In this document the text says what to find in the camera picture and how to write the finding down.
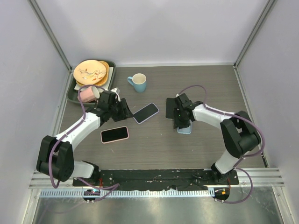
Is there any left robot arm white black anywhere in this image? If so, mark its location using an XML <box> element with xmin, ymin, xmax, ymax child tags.
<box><xmin>36</xmin><ymin>91</ymin><xmax>133</xmax><ymax>186</ymax></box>

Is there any dark green phone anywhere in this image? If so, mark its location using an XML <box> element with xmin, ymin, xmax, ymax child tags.
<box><xmin>101</xmin><ymin>127</ymin><xmax>128</xmax><ymax>142</ymax></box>

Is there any pink cup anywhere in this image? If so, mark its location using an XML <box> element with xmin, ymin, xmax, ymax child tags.
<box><xmin>78</xmin><ymin>86</ymin><xmax>100</xmax><ymax>103</ymax></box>

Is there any blue ceramic mug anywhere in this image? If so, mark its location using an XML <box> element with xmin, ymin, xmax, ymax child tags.
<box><xmin>127</xmin><ymin>73</ymin><xmax>147</xmax><ymax>93</ymax></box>

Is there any light blue phone case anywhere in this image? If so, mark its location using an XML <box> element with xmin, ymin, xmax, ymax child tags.
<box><xmin>177</xmin><ymin>121</ymin><xmax>192</xmax><ymax>135</ymax></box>

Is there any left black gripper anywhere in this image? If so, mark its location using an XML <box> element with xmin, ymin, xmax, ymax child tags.
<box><xmin>108</xmin><ymin>98</ymin><xmax>133</xmax><ymax>122</ymax></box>

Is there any silver phone black screen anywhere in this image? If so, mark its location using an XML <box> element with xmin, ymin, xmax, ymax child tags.
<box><xmin>165</xmin><ymin>98</ymin><xmax>178</xmax><ymax>119</ymax></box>

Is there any white square plate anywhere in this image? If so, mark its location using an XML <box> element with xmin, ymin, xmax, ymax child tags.
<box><xmin>74</xmin><ymin>66</ymin><xmax>114</xmax><ymax>92</ymax></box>

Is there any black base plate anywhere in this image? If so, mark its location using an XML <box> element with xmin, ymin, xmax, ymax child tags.
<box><xmin>73</xmin><ymin>169</ymin><xmax>239</xmax><ymax>191</ymax></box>

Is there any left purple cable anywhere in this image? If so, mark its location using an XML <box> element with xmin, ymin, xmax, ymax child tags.
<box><xmin>48</xmin><ymin>85</ymin><xmax>120</xmax><ymax>203</ymax></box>

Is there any pink phone case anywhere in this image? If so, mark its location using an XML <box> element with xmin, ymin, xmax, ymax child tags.
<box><xmin>100</xmin><ymin>126</ymin><xmax>130</xmax><ymax>144</ymax></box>

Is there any lilac phone case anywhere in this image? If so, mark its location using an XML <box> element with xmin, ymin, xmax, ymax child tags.
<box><xmin>132</xmin><ymin>102</ymin><xmax>159</xmax><ymax>124</ymax></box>

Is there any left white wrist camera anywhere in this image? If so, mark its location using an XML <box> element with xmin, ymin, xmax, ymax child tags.
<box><xmin>111</xmin><ymin>87</ymin><xmax>121</xmax><ymax>102</ymax></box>

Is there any dark green tray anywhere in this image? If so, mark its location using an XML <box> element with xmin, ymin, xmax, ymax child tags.
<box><xmin>66</xmin><ymin>61</ymin><xmax>116</xmax><ymax>104</ymax></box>

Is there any white slotted cable duct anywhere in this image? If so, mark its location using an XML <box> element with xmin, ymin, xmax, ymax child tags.
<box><xmin>40</xmin><ymin>188</ymin><xmax>214</xmax><ymax>198</ymax></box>

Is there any orange rimmed plate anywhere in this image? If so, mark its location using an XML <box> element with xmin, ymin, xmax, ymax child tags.
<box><xmin>76</xmin><ymin>61</ymin><xmax>110</xmax><ymax>87</ymax></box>

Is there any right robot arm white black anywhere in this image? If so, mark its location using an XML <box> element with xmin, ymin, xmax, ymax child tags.
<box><xmin>173</xmin><ymin>93</ymin><xmax>262</xmax><ymax>184</ymax></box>

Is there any floral cream plate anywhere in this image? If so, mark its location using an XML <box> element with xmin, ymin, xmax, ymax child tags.
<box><xmin>73</xmin><ymin>60</ymin><xmax>107</xmax><ymax>85</ymax></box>

